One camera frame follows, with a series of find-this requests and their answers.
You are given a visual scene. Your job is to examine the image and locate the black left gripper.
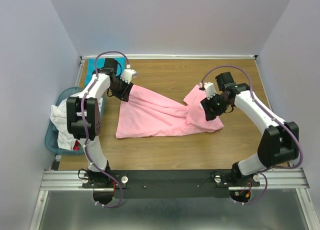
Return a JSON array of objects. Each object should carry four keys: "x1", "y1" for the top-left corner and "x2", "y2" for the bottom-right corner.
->
[{"x1": 109, "y1": 76, "x2": 134, "y2": 103}]

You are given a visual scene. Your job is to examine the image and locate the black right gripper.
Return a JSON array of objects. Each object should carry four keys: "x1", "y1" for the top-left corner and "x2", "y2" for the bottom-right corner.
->
[{"x1": 200, "y1": 91, "x2": 231, "y2": 121}]

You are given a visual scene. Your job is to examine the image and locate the pink t-shirt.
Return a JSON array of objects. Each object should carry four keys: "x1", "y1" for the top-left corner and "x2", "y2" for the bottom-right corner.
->
[{"x1": 115, "y1": 85, "x2": 224, "y2": 139}]

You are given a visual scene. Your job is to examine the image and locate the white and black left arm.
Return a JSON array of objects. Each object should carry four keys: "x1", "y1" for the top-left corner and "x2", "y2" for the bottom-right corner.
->
[{"x1": 66, "y1": 58, "x2": 136, "y2": 188}]

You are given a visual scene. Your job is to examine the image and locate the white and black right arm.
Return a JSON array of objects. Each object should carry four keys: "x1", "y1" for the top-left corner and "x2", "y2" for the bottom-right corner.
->
[{"x1": 199, "y1": 72, "x2": 301, "y2": 186}]

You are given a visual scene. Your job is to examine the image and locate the folded teal t-shirt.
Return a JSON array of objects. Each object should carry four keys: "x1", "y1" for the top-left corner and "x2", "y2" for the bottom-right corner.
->
[{"x1": 84, "y1": 56, "x2": 126, "y2": 88}]

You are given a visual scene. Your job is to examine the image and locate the red garment in basket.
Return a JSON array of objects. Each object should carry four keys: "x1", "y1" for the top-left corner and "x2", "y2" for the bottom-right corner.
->
[{"x1": 72, "y1": 140, "x2": 81, "y2": 151}]

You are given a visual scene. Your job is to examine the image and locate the white t-shirt in basket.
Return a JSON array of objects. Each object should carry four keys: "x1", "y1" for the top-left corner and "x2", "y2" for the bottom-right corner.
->
[{"x1": 50, "y1": 99, "x2": 76, "y2": 151}]

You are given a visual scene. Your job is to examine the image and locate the blue plastic laundry basket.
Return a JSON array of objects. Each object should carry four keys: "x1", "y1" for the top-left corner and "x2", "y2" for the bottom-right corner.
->
[{"x1": 44, "y1": 86, "x2": 84, "y2": 156}]

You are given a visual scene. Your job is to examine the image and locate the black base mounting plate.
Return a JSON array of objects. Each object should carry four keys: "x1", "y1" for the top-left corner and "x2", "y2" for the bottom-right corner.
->
[{"x1": 77, "y1": 169, "x2": 260, "y2": 207}]

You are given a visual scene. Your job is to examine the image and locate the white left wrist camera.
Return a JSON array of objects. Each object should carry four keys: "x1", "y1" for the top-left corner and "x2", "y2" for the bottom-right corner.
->
[{"x1": 120, "y1": 69, "x2": 138, "y2": 84}]

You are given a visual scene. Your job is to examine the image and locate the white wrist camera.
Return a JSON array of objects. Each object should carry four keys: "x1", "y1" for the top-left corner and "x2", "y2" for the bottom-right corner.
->
[
  {"x1": 120, "y1": 69, "x2": 138, "y2": 84},
  {"x1": 199, "y1": 82, "x2": 217, "y2": 100}
]

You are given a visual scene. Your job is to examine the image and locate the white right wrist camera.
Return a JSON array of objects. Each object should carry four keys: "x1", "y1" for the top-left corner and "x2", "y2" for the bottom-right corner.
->
[{"x1": 199, "y1": 82, "x2": 217, "y2": 100}]

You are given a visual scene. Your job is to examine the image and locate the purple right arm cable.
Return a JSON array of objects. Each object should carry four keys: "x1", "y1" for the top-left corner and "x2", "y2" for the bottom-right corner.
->
[{"x1": 199, "y1": 65, "x2": 305, "y2": 206}]

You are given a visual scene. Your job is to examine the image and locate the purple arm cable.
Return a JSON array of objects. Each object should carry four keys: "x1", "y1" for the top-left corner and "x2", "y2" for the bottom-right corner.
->
[
  {"x1": 199, "y1": 65, "x2": 305, "y2": 206},
  {"x1": 81, "y1": 51, "x2": 132, "y2": 209}
]

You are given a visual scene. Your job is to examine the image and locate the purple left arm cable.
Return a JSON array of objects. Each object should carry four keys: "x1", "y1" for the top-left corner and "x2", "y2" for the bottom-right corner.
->
[{"x1": 81, "y1": 51, "x2": 132, "y2": 209}]

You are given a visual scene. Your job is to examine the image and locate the aluminium front rail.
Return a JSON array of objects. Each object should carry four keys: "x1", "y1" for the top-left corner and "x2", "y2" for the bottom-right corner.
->
[{"x1": 40, "y1": 168, "x2": 310, "y2": 191}]

